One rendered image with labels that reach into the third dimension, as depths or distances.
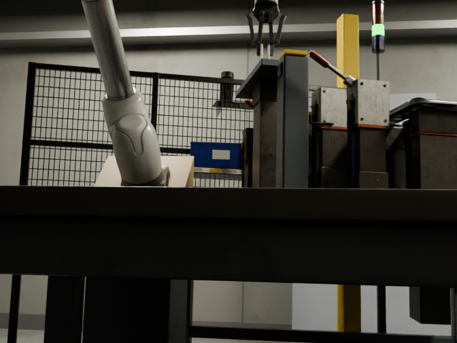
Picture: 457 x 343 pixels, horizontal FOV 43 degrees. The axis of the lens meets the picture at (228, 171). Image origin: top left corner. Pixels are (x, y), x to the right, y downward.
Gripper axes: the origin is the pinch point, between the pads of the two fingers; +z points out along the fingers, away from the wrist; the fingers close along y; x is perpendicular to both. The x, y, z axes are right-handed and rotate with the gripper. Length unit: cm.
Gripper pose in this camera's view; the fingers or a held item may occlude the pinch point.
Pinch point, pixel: (264, 56)
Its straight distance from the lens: 188.8
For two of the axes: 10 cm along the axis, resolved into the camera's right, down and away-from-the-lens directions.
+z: -0.3, 9.9, -1.4
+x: 0.9, 1.4, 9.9
